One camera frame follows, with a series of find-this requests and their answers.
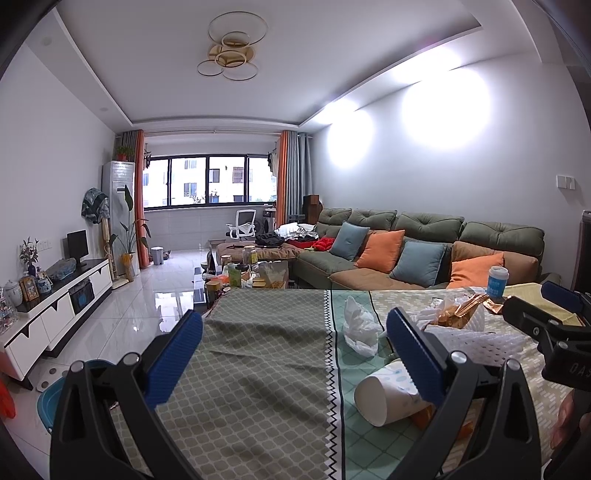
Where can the blue lidded cup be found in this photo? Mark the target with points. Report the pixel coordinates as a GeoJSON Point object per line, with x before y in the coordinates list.
{"type": "Point", "coordinates": [497, 281]}

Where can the white paper cup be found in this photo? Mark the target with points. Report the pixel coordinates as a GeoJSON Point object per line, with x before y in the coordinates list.
{"type": "Point", "coordinates": [388, 395]}

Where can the teal cushion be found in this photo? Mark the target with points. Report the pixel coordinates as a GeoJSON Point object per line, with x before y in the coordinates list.
{"type": "Point", "coordinates": [419, 263]}
{"type": "Point", "coordinates": [349, 241]}

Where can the orange cushion far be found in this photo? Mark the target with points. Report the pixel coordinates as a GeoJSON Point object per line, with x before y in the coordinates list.
{"type": "Point", "coordinates": [382, 251]}

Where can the patterned green tablecloth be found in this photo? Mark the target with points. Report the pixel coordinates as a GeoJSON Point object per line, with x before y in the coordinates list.
{"type": "Point", "coordinates": [268, 394]}

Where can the teal cushion far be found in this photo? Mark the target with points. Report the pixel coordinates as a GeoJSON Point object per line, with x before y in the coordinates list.
{"type": "Point", "coordinates": [349, 241]}

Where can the teal plastic trash bin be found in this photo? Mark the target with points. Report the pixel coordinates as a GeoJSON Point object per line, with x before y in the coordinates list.
{"type": "Point", "coordinates": [47, 404]}

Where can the right orange grey curtain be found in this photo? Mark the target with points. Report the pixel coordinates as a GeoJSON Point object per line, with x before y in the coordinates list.
{"type": "Point", "coordinates": [293, 175]}

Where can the white black tv cabinet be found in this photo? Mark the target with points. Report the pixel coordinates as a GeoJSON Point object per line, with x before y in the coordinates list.
{"type": "Point", "coordinates": [44, 326]}

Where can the white bathroom scale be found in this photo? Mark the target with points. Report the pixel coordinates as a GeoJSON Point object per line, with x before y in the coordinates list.
{"type": "Point", "coordinates": [50, 376]}

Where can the framed picture on cabinet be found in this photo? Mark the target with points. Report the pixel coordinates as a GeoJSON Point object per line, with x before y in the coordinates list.
{"type": "Point", "coordinates": [29, 288]}

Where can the large black framed window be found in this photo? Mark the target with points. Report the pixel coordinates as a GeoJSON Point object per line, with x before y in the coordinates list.
{"type": "Point", "coordinates": [207, 180]}

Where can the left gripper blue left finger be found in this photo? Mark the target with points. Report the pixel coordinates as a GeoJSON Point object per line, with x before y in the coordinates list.
{"type": "Point", "coordinates": [168, 355]}

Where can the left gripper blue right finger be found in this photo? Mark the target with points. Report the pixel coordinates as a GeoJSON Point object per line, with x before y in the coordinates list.
{"type": "Point", "coordinates": [422, 360]}

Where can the left orange curtain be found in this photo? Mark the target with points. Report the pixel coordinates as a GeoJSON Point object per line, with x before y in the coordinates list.
{"type": "Point", "coordinates": [139, 160]}

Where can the black glass coffee table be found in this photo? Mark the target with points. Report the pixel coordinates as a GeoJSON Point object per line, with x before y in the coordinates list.
{"type": "Point", "coordinates": [253, 268]}

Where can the teal cushion near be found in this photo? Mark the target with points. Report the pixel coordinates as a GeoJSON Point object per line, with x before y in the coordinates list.
{"type": "Point", "coordinates": [419, 263]}

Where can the white office chair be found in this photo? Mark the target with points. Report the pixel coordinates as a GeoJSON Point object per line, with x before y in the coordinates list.
{"type": "Point", "coordinates": [244, 225]}

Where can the tall green potted plant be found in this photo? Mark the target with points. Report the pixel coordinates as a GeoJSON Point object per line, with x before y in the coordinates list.
{"type": "Point", "coordinates": [133, 233]}

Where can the orange peel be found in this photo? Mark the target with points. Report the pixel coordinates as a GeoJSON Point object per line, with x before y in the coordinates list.
{"type": "Point", "coordinates": [423, 418]}

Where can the black monitor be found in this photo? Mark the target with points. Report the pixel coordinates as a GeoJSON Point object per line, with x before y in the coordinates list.
{"type": "Point", "coordinates": [77, 246]}

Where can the gold foil packet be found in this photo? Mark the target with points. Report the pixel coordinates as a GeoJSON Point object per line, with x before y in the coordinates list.
{"type": "Point", "coordinates": [493, 305]}

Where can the gold ring ceiling lamp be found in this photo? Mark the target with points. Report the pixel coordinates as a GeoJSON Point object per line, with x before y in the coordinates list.
{"type": "Point", "coordinates": [234, 36]}

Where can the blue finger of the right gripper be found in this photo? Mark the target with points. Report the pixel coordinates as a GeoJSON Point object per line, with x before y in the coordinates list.
{"type": "Point", "coordinates": [562, 297]}

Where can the orange cushion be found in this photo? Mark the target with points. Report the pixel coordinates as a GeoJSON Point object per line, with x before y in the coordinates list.
{"type": "Point", "coordinates": [474, 272]}
{"type": "Point", "coordinates": [382, 251]}

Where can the white small trash can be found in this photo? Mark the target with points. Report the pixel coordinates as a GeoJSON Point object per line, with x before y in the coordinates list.
{"type": "Point", "coordinates": [157, 255]}

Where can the orange cushion near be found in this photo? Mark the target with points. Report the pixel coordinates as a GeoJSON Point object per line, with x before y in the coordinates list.
{"type": "Point", "coordinates": [474, 272]}

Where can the white standing air conditioner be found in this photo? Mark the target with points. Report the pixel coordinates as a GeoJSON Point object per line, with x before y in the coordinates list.
{"type": "Point", "coordinates": [115, 175]}

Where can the orange plastic bag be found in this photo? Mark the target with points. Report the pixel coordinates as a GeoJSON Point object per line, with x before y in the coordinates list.
{"type": "Point", "coordinates": [7, 406]}

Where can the person's right hand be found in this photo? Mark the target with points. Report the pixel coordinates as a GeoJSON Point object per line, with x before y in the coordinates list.
{"type": "Point", "coordinates": [565, 423]}

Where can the gold snack wrappers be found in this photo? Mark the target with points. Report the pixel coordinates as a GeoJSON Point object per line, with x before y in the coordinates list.
{"type": "Point", "coordinates": [470, 315]}

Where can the green brown sectional sofa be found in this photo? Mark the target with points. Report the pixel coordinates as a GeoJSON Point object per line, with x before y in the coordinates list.
{"type": "Point", "coordinates": [522, 247]}

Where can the white tissue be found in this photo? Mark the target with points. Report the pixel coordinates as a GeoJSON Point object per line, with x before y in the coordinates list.
{"type": "Point", "coordinates": [361, 329]}

